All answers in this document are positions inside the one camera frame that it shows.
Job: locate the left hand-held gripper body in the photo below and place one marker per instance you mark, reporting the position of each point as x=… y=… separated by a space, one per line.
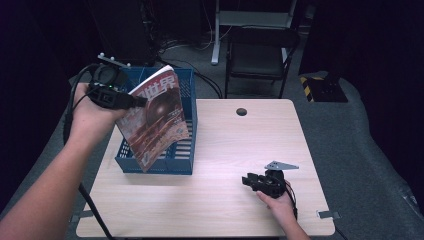
x=106 y=90

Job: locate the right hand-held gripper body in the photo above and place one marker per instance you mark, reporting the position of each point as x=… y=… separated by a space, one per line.
x=273 y=185

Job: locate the red science fiction magazine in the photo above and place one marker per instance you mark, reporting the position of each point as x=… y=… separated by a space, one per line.
x=156 y=120

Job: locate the blue plastic file rack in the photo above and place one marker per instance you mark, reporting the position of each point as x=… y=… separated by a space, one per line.
x=185 y=100

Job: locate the person's right hand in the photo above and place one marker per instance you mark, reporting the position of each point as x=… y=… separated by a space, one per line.
x=280 y=206

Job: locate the person's left hand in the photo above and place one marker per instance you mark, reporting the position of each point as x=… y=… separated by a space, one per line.
x=90 y=118

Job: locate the black cabinet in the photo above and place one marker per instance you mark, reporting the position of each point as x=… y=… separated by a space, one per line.
x=133 y=33

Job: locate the black folding chair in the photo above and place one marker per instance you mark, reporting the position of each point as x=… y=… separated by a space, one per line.
x=260 y=56

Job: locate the white metal desk frame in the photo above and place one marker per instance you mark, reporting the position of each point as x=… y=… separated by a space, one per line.
x=218 y=33

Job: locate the grey metal table bracket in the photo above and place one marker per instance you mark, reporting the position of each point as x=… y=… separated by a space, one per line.
x=81 y=215

